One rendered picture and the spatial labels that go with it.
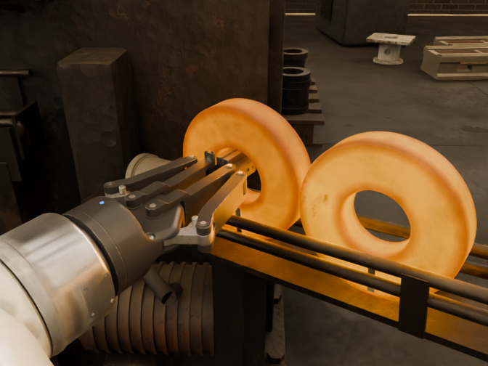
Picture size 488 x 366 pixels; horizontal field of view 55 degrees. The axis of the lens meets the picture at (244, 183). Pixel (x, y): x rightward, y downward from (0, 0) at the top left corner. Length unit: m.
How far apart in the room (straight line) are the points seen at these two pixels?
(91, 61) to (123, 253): 0.37
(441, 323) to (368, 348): 0.88
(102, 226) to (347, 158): 0.21
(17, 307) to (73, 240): 0.05
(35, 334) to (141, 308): 0.34
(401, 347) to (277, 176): 0.95
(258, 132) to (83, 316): 0.23
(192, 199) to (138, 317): 0.28
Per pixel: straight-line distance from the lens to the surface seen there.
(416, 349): 1.36
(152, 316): 0.65
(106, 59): 0.67
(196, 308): 0.64
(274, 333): 1.23
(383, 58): 4.21
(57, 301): 0.33
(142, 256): 0.37
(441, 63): 3.83
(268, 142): 0.45
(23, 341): 0.30
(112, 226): 0.35
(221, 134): 0.48
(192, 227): 0.38
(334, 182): 0.43
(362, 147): 0.40
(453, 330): 0.45
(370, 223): 0.48
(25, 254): 0.33
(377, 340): 1.35
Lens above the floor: 0.95
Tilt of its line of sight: 28 degrees down
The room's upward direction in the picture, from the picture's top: straight up
